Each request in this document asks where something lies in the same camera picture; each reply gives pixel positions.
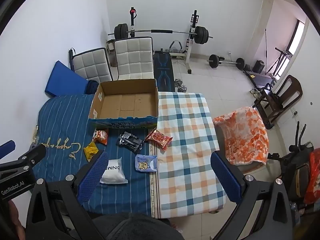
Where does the black strap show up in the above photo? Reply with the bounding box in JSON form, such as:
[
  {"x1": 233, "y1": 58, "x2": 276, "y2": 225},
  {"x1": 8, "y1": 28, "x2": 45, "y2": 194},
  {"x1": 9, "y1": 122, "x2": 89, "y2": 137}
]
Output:
[{"x1": 68, "y1": 47, "x2": 76, "y2": 71}]

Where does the grey exercise machine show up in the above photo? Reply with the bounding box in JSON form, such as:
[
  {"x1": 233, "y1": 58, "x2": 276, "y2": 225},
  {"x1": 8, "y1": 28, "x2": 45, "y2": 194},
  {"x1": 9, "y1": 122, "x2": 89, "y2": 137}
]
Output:
[{"x1": 161, "y1": 40, "x2": 187, "y2": 61}]

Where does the plaid blanket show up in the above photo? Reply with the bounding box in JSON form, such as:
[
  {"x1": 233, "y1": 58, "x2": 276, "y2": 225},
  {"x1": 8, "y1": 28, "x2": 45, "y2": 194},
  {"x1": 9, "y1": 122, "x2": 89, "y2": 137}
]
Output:
[{"x1": 149, "y1": 91, "x2": 227, "y2": 218}]

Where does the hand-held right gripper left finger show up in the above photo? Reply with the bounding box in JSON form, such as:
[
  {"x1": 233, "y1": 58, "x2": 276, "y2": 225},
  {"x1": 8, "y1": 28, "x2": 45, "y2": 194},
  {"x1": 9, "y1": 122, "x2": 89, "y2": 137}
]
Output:
[{"x1": 25, "y1": 151, "x2": 109, "y2": 240}]

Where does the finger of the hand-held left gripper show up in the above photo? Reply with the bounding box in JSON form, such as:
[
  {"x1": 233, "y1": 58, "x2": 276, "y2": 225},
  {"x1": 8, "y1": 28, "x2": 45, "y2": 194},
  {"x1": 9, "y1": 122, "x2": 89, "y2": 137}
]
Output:
[
  {"x1": 0, "y1": 140, "x2": 16, "y2": 160},
  {"x1": 0, "y1": 144, "x2": 47, "y2": 174}
]

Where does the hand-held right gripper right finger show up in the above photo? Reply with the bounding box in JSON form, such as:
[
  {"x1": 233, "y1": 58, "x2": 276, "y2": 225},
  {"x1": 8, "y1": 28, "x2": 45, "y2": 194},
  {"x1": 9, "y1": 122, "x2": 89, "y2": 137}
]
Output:
[{"x1": 211, "y1": 151, "x2": 297, "y2": 240}]

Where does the black exercise bike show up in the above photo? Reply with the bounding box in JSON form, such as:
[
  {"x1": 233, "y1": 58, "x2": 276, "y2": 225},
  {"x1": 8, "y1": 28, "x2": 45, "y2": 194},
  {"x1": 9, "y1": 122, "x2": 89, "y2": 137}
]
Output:
[{"x1": 268, "y1": 121, "x2": 316, "y2": 202}]

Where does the white quilted chair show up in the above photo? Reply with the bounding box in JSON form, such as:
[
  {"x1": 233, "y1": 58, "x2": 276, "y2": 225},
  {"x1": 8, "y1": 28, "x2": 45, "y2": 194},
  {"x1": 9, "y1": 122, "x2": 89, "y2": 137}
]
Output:
[
  {"x1": 71, "y1": 47, "x2": 113, "y2": 83},
  {"x1": 113, "y1": 36, "x2": 154, "y2": 82}
]

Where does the white soft pack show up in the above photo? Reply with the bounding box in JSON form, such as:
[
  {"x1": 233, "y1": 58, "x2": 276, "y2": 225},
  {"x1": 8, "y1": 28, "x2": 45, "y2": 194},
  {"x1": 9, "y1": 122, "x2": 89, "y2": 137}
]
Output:
[{"x1": 100, "y1": 157, "x2": 129, "y2": 185}]

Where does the orange floral blanket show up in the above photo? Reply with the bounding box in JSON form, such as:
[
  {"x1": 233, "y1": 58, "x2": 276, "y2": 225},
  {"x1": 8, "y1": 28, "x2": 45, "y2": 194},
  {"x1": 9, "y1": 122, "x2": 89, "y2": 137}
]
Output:
[{"x1": 213, "y1": 106, "x2": 270, "y2": 166}]

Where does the long barbell with black plates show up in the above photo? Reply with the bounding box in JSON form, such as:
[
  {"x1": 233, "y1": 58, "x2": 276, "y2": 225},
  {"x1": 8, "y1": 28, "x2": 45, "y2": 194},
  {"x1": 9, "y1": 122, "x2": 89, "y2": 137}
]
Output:
[{"x1": 108, "y1": 24, "x2": 214, "y2": 44}]

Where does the short barbell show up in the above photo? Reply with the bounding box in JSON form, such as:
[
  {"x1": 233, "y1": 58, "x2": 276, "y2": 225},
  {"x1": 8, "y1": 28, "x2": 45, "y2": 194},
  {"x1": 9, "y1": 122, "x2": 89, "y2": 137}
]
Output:
[{"x1": 207, "y1": 54, "x2": 246, "y2": 70}]

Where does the dark wooden chair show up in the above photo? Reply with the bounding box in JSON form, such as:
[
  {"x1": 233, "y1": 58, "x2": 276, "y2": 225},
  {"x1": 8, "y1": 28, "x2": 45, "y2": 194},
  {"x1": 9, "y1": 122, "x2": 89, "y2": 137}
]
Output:
[{"x1": 252, "y1": 75, "x2": 303, "y2": 130}]

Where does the black treadmill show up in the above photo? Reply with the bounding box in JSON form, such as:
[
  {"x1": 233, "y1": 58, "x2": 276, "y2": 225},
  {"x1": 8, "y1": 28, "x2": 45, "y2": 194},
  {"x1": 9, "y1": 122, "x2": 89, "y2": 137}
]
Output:
[{"x1": 244, "y1": 47, "x2": 293, "y2": 87}]

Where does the black weight bench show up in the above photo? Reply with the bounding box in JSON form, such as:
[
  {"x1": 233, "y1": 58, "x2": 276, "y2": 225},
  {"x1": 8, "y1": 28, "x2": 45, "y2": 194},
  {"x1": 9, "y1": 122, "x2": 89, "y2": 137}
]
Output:
[{"x1": 153, "y1": 51, "x2": 176, "y2": 92}]

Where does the black speaker box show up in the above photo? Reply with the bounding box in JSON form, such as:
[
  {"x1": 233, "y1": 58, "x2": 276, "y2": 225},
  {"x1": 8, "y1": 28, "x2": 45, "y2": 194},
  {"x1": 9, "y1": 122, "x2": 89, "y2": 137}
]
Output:
[{"x1": 252, "y1": 60, "x2": 266, "y2": 74}]

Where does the orange snack packet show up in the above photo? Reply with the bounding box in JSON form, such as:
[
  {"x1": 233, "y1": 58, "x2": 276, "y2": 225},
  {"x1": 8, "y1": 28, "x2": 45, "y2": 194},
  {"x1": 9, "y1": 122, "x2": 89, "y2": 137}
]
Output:
[{"x1": 92, "y1": 128, "x2": 109, "y2": 146}]

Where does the dark blue cloth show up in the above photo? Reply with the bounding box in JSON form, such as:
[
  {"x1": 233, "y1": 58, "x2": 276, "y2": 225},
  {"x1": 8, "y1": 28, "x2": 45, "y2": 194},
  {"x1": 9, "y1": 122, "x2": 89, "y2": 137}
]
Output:
[{"x1": 85, "y1": 80, "x2": 99, "y2": 95}]

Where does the red floral snack packet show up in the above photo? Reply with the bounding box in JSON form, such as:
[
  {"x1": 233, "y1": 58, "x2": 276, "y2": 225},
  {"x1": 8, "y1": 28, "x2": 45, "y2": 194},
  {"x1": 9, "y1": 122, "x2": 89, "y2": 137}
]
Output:
[{"x1": 145, "y1": 128, "x2": 174, "y2": 152}]

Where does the black snack packet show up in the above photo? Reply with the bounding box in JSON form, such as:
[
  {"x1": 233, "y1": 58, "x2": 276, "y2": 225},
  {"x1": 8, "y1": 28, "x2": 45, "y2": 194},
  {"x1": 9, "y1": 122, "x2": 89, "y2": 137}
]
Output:
[{"x1": 116, "y1": 131, "x2": 146, "y2": 155}]

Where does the blue tissue pack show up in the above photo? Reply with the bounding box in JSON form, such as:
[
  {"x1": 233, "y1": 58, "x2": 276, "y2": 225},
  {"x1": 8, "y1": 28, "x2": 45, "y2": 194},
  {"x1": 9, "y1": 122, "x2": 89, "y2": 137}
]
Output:
[{"x1": 135, "y1": 154, "x2": 158, "y2": 173}]

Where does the yellow snack packet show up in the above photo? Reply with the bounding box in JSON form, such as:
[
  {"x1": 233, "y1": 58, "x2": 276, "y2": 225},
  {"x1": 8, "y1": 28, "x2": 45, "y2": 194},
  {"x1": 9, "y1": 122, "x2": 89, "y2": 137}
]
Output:
[{"x1": 83, "y1": 141, "x2": 99, "y2": 163}]

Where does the white barbell rack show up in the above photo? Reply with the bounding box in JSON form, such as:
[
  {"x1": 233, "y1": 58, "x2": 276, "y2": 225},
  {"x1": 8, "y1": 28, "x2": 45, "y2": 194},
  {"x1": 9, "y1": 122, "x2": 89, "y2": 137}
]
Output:
[{"x1": 127, "y1": 6, "x2": 201, "y2": 75}]

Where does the red bag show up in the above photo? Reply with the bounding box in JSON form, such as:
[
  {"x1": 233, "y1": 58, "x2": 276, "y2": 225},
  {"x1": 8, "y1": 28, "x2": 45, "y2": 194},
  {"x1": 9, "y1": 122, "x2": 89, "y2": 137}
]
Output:
[{"x1": 303, "y1": 148, "x2": 320, "y2": 206}]

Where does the cardboard box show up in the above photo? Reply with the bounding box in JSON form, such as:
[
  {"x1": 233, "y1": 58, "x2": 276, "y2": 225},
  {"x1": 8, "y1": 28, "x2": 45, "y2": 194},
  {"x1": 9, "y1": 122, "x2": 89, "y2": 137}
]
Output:
[{"x1": 88, "y1": 79, "x2": 159, "y2": 131}]

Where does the blue foam mat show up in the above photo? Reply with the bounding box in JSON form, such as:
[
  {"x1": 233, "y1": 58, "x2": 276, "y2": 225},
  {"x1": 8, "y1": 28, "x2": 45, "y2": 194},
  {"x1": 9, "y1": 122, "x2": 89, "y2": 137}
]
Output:
[{"x1": 44, "y1": 60, "x2": 89, "y2": 98}]

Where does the blue striped bedsheet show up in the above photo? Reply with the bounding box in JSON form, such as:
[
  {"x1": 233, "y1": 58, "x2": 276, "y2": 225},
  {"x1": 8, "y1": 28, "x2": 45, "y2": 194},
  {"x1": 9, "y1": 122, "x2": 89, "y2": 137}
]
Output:
[{"x1": 32, "y1": 94, "x2": 161, "y2": 218}]

